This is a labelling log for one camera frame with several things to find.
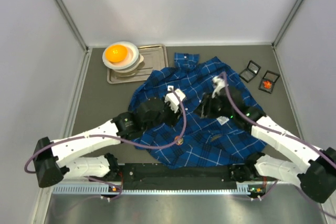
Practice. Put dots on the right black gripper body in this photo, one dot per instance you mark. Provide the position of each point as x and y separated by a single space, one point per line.
206 107

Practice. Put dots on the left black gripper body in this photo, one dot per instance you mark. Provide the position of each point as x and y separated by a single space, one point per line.
171 115

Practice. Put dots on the round brown badge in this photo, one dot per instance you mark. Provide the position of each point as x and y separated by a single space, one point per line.
178 140

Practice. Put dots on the orange maple leaf brooch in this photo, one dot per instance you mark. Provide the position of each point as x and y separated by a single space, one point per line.
267 84

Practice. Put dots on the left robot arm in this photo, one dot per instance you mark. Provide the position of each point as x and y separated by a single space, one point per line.
65 158

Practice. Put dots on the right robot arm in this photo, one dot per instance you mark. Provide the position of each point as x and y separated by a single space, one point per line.
308 167

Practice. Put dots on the white shirt label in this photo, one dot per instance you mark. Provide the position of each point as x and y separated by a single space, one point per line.
222 120

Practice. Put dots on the blue plaid shirt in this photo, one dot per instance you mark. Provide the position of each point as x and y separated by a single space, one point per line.
206 142

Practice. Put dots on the black jewelry box left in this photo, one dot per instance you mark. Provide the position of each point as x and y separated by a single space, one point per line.
250 72

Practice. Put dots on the black jewelry box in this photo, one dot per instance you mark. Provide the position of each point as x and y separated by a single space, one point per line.
250 72
269 76

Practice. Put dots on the silver metal tray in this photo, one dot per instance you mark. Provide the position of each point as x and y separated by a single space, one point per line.
154 58

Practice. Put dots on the black jewelry box right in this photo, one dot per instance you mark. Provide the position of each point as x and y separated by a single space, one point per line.
269 76

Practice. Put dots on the white bowl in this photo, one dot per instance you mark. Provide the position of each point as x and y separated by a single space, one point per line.
133 54

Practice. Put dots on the orange ball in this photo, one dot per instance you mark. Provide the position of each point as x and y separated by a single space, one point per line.
116 53

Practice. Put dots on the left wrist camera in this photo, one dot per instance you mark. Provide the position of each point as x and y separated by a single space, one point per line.
173 98

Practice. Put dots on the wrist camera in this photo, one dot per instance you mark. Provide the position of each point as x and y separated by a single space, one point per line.
173 98
219 83

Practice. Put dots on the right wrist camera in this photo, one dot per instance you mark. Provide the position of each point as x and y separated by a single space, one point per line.
219 83

